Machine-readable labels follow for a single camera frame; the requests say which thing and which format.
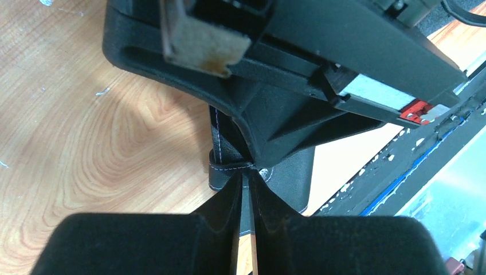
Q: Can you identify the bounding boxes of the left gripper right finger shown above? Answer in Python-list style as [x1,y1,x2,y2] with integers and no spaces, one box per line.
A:
[248,172,448,274]

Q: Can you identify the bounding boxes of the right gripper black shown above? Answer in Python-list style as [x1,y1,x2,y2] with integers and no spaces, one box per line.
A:
[103,1,466,167]

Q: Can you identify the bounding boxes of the black leather card holder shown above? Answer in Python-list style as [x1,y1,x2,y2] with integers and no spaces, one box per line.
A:
[209,106,315,214]

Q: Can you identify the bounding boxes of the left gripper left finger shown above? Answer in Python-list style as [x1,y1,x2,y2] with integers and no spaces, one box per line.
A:
[32,173,242,274]

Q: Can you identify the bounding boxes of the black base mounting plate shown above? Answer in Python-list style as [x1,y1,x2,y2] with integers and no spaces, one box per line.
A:
[314,64,485,216]

